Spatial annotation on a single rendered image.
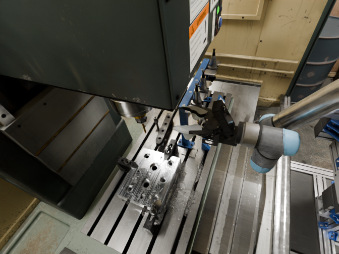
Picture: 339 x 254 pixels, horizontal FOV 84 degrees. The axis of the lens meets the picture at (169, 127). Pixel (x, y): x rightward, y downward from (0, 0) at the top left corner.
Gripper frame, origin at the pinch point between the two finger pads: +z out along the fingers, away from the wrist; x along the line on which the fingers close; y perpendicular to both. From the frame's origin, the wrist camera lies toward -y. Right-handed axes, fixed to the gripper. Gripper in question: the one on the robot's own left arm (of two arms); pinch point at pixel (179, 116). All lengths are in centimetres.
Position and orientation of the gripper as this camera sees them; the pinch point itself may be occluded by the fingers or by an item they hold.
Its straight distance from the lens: 62.4
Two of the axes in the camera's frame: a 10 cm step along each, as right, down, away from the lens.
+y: 0.7, 6.4, 7.6
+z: -9.4, -2.1, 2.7
